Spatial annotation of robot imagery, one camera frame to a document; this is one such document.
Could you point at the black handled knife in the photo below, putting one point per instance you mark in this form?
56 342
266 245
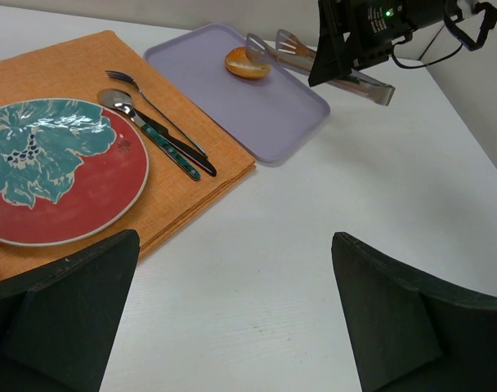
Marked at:
180 146

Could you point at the stainless steel serving tongs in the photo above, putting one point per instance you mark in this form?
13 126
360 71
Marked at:
290 53

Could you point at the lavender plastic tray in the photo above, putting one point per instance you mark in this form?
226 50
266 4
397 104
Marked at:
271 117

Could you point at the orange fabric placemat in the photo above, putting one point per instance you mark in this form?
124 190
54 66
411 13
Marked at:
170 201

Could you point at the red plate with teal flower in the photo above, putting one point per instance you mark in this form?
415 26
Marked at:
68 169

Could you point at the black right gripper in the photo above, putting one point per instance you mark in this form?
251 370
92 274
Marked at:
373 28

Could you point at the stainless steel fork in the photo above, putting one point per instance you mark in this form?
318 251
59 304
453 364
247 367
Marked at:
120 76

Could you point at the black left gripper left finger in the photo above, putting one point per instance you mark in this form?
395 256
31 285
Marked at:
58 322

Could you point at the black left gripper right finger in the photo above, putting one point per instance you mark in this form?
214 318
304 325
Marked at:
410 330

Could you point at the round golden bread roll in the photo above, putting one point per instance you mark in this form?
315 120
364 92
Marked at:
237 63

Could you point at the spoon with green handle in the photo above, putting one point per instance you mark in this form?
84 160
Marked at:
113 99

